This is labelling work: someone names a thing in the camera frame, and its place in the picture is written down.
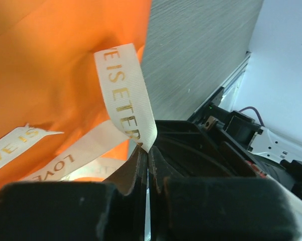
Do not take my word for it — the orange wrapping paper sheet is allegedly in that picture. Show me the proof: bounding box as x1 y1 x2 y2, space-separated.
0 1 152 189

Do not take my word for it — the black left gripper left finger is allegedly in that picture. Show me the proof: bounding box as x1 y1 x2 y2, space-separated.
0 147 148 240

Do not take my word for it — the cream printed ribbon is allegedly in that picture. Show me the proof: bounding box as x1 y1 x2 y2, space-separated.
0 44 157 182

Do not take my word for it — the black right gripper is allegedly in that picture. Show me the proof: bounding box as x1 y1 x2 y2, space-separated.
154 120 263 179

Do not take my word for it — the aluminium front rail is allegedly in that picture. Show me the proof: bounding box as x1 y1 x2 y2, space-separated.
187 52 251 125

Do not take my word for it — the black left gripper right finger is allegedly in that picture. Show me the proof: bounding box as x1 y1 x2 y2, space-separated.
148 147 301 240

